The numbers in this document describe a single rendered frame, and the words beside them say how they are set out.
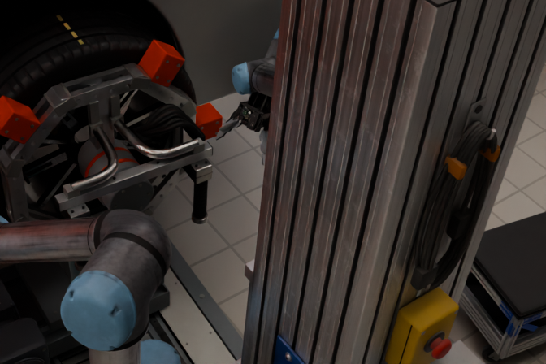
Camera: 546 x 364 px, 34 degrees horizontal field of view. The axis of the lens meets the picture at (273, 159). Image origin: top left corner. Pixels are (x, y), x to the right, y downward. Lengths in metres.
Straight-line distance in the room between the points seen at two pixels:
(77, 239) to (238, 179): 2.12
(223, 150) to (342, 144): 2.60
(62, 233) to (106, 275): 0.22
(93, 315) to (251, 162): 2.39
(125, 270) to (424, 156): 0.51
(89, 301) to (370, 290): 0.42
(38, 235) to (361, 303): 0.61
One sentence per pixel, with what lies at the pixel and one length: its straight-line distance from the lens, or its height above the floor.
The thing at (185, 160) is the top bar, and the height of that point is 0.97.
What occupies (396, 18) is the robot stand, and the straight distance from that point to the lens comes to 1.00.
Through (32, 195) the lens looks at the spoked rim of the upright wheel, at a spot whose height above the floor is 0.68.
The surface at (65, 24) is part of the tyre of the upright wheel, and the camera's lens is 2.37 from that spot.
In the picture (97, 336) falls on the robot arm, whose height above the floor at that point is 1.38.
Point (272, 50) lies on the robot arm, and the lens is 2.28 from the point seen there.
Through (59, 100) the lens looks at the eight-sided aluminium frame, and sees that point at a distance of 2.23.
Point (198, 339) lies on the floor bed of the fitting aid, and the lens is 3.00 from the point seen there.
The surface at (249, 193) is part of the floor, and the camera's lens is 3.57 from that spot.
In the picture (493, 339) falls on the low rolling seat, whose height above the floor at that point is 0.13.
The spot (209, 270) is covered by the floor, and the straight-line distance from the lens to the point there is 3.29.
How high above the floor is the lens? 2.52
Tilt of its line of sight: 43 degrees down
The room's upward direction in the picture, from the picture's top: 7 degrees clockwise
